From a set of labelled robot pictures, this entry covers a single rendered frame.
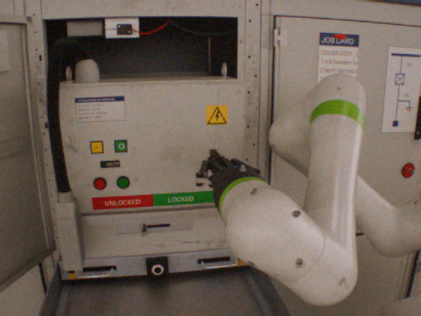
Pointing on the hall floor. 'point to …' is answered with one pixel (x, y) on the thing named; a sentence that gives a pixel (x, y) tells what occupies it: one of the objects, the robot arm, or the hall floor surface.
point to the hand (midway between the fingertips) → (215, 159)
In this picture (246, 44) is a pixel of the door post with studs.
